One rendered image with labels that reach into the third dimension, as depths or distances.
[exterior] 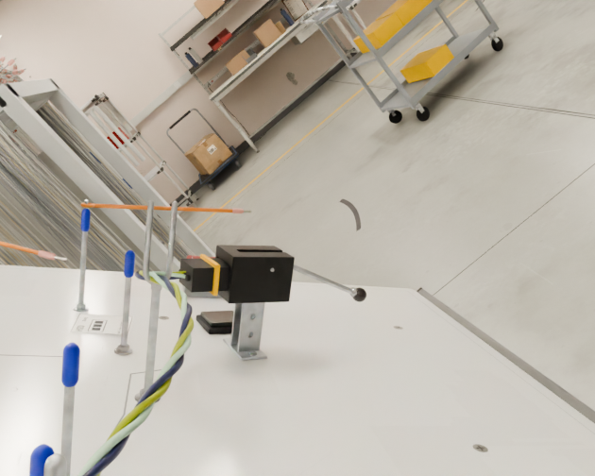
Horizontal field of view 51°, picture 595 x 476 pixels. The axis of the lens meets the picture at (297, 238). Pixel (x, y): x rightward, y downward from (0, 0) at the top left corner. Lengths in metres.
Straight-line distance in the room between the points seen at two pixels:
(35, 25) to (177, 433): 8.44
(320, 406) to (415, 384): 0.10
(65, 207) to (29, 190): 0.07
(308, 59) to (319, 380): 8.22
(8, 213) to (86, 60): 7.54
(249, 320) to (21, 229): 0.68
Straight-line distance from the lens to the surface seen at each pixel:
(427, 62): 4.50
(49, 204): 1.10
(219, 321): 0.60
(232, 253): 0.52
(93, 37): 8.65
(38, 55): 8.77
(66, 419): 0.34
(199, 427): 0.43
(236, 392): 0.48
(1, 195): 1.13
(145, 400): 0.26
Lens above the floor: 1.27
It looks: 18 degrees down
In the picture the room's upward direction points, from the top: 41 degrees counter-clockwise
